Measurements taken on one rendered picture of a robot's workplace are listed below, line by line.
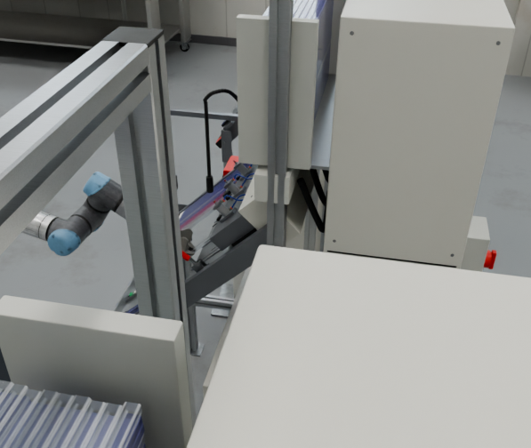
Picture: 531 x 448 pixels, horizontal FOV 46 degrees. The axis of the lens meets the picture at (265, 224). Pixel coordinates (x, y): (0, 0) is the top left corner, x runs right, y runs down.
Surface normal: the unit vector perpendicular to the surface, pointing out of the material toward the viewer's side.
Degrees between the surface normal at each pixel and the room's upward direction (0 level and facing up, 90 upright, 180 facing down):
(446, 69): 90
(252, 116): 90
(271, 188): 90
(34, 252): 0
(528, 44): 90
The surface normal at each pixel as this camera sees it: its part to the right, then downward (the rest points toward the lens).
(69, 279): 0.00, -0.83
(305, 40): -0.20, 0.55
